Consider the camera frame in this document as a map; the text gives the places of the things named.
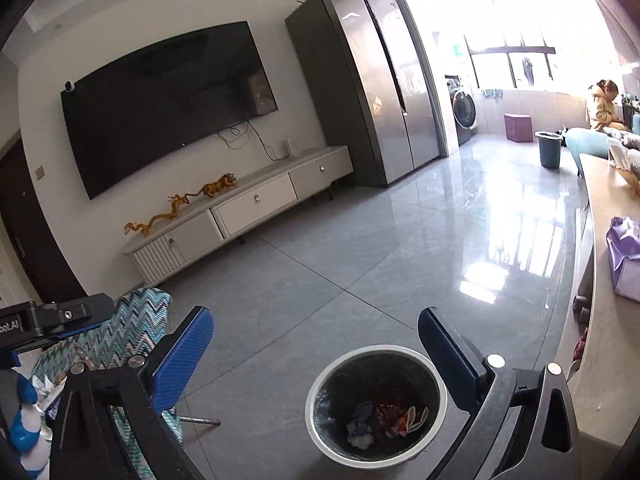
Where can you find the purple plastic bag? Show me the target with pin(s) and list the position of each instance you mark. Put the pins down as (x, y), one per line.
(622, 255)

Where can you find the zigzag patterned tablecloth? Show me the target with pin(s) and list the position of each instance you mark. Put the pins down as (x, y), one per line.
(135, 325)

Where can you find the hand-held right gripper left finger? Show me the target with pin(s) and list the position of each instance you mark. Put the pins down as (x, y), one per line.
(184, 355)

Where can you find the woven basket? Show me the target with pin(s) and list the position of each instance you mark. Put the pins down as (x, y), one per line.
(631, 177)

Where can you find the grey bucket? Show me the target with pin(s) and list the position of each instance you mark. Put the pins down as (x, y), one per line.
(549, 152)

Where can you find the small white security camera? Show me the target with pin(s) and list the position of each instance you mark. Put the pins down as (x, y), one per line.
(69, 86)

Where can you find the golden tiger figurine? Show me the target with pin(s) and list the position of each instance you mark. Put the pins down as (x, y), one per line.
(217, 187)

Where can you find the metal table leg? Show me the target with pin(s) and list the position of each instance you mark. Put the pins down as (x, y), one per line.
(200, 420)

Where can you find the white router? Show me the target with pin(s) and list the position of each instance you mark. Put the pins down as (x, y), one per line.
(290, 147)

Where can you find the grey-blue crumpled wrapper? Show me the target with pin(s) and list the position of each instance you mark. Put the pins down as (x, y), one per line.
(361, 417)

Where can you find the teal armchair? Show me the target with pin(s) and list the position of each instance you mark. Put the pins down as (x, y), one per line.
(587, 147)

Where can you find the beige wall switch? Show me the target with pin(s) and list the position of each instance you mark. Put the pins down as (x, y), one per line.
(40, 172)

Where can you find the grey side-by-side refrigerator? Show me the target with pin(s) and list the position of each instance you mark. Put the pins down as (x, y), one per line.
(370, 100)

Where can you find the dark brown entrance door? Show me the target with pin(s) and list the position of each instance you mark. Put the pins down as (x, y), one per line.
(30, 240)

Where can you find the white round trash bin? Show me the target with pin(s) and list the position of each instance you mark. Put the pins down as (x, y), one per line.
(325, 435)

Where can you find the purple cube stool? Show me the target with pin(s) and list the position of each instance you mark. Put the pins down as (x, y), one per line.
(519, 127)

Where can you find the person's left hand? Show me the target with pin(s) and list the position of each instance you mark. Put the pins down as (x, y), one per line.
(31, 427)

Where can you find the red snack wrapper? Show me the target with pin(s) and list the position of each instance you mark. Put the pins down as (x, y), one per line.
(400, 417)

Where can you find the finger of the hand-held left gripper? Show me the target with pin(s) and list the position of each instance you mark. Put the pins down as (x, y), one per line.
(75, 312)

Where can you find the beige marble table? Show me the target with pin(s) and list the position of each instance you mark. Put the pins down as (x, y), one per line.
(600, 310)

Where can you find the grey front-load washing machine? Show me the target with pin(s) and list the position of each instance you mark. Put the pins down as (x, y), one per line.
(462, 107)

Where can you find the large black wall television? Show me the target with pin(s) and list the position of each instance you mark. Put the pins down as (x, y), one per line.
(165, 105)

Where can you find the white television cabinet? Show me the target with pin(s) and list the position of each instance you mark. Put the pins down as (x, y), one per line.
(255, 205)

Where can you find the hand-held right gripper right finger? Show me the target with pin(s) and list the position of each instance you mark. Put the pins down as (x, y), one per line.
(445, 355)

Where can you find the golden dragon figurine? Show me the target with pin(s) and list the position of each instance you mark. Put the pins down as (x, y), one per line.
(160, 217)

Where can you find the white crumpled tissue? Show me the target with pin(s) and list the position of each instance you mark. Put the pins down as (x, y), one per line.
(362, 441)

